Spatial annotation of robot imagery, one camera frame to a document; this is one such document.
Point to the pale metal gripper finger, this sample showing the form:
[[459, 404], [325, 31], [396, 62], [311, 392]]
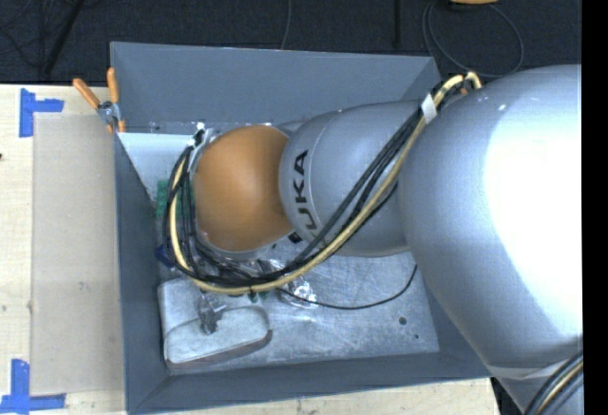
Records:
[[219, 309], [206, 308]]

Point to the crumpled clear plastic packet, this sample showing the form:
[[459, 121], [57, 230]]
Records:
[[303, 292]]

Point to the grey metal bin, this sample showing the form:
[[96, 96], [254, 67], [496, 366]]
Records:
[[332, 337]]

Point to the green textured block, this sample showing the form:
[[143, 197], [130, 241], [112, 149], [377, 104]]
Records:
[[163, 199]]

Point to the brown cardboard board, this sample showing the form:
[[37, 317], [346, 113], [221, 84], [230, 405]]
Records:
[[71, 237]]

